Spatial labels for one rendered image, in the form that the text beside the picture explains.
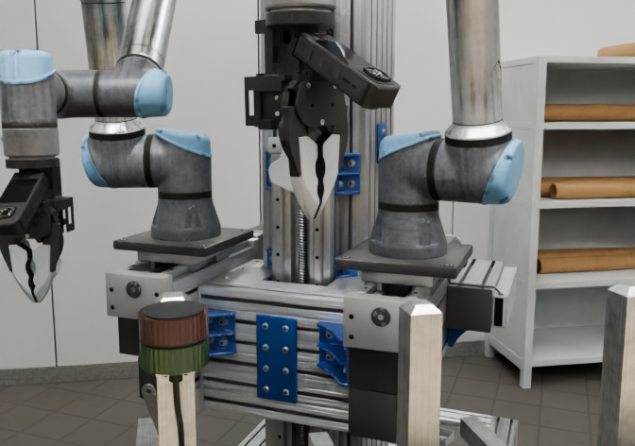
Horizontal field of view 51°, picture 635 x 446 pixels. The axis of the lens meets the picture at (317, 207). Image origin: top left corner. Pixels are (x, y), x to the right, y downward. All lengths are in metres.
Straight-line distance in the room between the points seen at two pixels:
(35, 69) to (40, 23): 2.31
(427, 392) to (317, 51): 0.36
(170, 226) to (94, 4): 0.46
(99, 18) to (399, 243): 0.72
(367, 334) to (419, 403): 0.45
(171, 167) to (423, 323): 0.84
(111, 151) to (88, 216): 1.89
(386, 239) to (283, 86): 0.61
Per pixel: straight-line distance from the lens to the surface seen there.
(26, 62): 1.02
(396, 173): 1.22
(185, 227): 1.41
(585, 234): 3.84
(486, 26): 1.13
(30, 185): 1.01
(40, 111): 1.02
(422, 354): 0.70
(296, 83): 0.66
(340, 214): 1.46
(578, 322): 3.95
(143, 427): 1.02
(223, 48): 3.23
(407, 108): 3.37
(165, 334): 0.57
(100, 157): 1.44
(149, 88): 1.06
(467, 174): 1.17
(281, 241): 1.42
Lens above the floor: 1.31
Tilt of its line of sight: 8 degrees down
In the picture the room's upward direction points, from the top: straight up
